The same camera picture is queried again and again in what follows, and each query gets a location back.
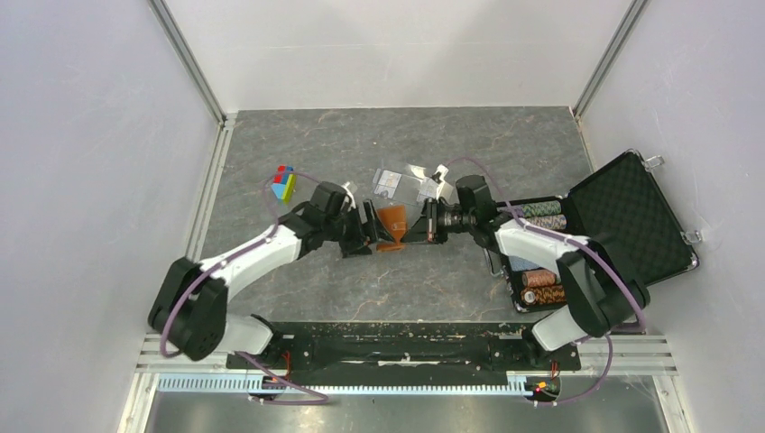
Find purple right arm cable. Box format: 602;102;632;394
445;156;648;408

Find green poker chip roll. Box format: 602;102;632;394
519;200;562;218

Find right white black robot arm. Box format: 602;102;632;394
401;175;650;368

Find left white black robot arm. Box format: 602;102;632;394
147;181;393;368

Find clear plastic card sleeve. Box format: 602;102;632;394
373;161;454;206

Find black poker chip case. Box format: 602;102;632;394
500;151;699;313

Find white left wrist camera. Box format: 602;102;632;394
341;181;357;209

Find orange brown poker chip roll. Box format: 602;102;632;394
521;269;559;288

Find blue patterned card deck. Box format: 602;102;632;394
507;256;541;272

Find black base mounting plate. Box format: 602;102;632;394
255;321;582;386

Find white slotted cable duct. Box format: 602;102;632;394
156;373;532;397

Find brown leather card holder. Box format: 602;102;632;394
376;205;408;253

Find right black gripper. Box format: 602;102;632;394
401;198;475;244

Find multicoloured block toy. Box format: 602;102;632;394
271;165;297;204

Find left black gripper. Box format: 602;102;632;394
323;198;393;258

